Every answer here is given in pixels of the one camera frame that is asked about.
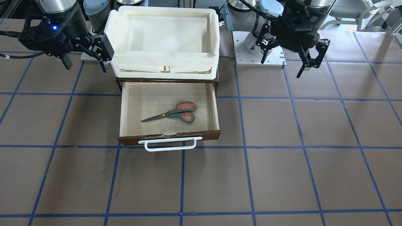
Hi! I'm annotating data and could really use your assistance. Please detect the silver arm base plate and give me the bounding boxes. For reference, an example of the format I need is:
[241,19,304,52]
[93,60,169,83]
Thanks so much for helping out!
[232,31,287,67]

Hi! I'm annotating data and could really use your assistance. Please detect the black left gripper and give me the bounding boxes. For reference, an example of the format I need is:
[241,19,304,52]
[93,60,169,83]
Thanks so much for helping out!
[255,5,331,78]

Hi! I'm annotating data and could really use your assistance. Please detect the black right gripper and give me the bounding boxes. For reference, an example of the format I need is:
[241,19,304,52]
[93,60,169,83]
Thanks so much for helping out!
[18,3,109,73]

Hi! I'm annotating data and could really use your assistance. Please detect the grey orange scissors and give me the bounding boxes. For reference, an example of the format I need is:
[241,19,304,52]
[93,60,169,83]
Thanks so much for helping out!
[141,102,197,124]

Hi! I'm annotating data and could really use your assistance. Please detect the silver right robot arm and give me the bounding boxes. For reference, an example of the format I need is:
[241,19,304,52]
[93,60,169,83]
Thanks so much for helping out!
[18,0,220,80]

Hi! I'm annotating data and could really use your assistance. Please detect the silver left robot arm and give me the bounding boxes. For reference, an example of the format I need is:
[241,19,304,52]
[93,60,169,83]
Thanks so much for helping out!
[223,0,335,78]

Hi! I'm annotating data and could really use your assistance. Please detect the white tray on cabinet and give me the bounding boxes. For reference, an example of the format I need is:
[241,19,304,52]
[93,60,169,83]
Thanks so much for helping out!
[104,6,220,80]

